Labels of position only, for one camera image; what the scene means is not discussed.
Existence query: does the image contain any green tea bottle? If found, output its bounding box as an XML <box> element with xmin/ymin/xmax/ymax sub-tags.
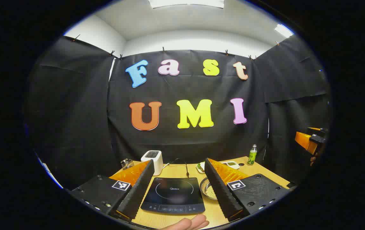
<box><xmin>247</xmin><ymin>144</ymin><xmax>258</xmax><ymax>165</ymax></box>

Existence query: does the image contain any white divided bean tray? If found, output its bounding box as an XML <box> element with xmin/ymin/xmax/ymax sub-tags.
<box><xmin>221</xmin><ymin>161</ymin><xmax>240</xmax><ymax>170</ymax></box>

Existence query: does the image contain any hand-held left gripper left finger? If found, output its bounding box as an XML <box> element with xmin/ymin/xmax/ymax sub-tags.
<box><xmin>69</xmin><ymin>160</ymin><xmax>155</xmax><ymax>222</ymax></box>

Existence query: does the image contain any ceiling light panel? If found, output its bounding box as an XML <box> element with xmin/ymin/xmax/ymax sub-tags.
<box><xmin>274</xmin><ymin>24</ymin><xmax>294</xmax><ymax>38</ymax></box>
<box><xmin>147</xmin><ymin>0</ymin><xmax>225</xmax><ymax>9</ymax></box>

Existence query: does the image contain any black induction cooktop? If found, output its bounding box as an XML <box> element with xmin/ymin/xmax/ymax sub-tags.
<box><xmin>140</xmin><ymin>177</ymin><xmax>206</xmax><ymax>214</ymax></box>

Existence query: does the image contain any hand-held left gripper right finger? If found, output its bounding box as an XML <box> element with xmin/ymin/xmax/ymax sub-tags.
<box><xmin>204</xmin><ymin>157</ymin><xmax>290</xmax><ymax>222</ymax></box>

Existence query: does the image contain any white toaster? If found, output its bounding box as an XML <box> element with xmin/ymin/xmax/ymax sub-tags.
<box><xmin>141</xmin><ymin>150</ymin><xmax>164</xmax><ymax>176</ymax></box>

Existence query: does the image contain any black power cable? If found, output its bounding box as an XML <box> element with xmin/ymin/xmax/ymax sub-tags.
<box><xmin>169</xmin><ymin>158</ymin><xmax>190</xmax><ymax>178</ymax></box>

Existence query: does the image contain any stainless steel pot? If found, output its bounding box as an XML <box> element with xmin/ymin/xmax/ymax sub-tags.
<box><xmin>199</xmin><ymin>177</ymin><xmax>218</xmax><ymax>201</ymax></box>

